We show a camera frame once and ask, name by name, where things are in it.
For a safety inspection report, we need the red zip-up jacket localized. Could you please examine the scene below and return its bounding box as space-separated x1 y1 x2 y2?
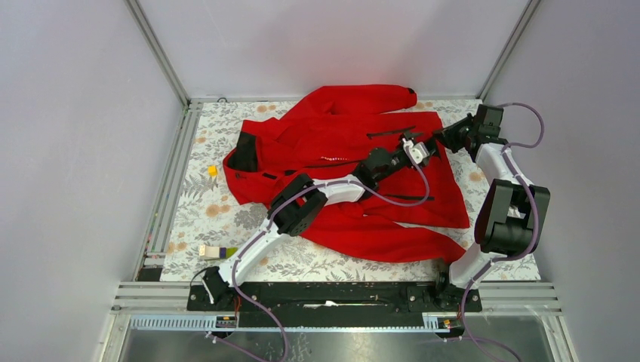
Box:
223 84 469 262

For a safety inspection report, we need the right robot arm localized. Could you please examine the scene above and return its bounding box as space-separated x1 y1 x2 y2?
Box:
431 104 550 311

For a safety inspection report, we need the floral patterned table mat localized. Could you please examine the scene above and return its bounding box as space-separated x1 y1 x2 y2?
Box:
160 99 541 282

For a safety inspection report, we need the multicoloured block row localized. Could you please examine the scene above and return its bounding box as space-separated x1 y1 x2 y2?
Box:
198 244 238 260

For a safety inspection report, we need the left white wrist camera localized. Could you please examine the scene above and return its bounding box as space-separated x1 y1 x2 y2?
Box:
402 139 432 167

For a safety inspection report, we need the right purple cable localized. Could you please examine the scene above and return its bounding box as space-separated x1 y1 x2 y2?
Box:
442 102 546 362

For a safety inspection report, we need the aluminium frame rail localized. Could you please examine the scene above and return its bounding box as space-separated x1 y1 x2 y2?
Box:
100 281 577 361

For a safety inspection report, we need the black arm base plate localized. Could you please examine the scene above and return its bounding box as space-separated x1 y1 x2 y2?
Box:
186 282 482 328

